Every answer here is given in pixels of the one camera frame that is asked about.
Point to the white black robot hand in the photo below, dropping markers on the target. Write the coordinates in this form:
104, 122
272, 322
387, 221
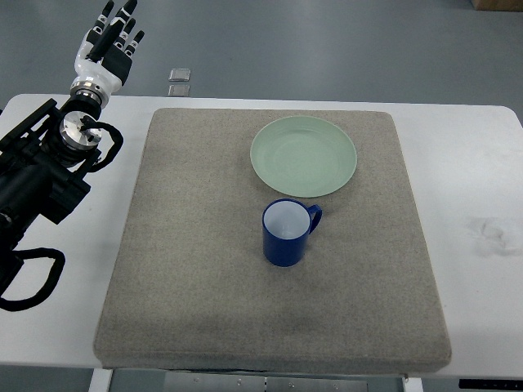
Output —
104, 59

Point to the blue cup white inside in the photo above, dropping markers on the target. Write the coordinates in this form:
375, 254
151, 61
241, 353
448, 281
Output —
286, 226

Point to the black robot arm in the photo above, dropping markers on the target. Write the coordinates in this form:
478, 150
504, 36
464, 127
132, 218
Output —
44, 160

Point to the upper metal floor plate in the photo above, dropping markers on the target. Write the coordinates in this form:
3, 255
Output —
179, 75

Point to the light green plate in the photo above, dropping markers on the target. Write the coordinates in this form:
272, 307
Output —
303, 156

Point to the cardboard box corner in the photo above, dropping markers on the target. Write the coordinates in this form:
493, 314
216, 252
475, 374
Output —
498, 5

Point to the grey metal table frame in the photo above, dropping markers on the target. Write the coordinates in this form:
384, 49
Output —
107, 380

